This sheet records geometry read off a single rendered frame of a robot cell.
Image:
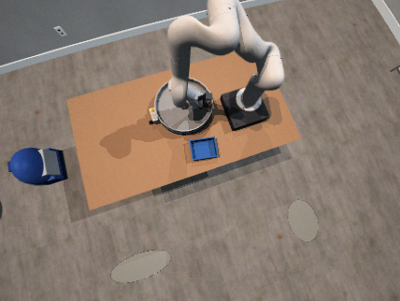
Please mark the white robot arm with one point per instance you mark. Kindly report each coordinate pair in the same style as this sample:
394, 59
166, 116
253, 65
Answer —
228, 29

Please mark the blue open crate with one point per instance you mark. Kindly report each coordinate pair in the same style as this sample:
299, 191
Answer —
203, 148

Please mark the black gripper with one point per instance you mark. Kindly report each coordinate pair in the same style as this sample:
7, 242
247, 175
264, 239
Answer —
198, 104

